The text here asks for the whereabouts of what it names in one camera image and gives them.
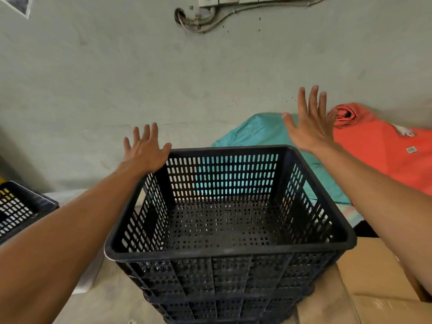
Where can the person's left hand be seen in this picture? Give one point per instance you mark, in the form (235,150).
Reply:
(145,151)

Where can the person's right hand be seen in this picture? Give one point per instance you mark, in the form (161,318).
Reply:
(312,131)

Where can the person's right forearm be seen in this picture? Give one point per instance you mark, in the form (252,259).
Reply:
(381,202)

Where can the person's left forearm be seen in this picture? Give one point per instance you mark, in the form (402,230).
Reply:
(60,246)

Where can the teal woven sack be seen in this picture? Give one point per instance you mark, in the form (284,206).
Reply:
(256,131)

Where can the orange woven sacks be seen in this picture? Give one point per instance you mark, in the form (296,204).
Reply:
(388,165)

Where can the small white cloth scrap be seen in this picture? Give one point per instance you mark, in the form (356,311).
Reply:
(403,131)

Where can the pale green striped sack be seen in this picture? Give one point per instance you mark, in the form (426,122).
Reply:
(351,215)

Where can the white plastic container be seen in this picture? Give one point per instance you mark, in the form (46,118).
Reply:
(89,276)

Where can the large plain cardboard box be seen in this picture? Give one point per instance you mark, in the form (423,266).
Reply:
(371,276)

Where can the black white diamond label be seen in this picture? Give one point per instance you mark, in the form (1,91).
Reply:
(17,3)

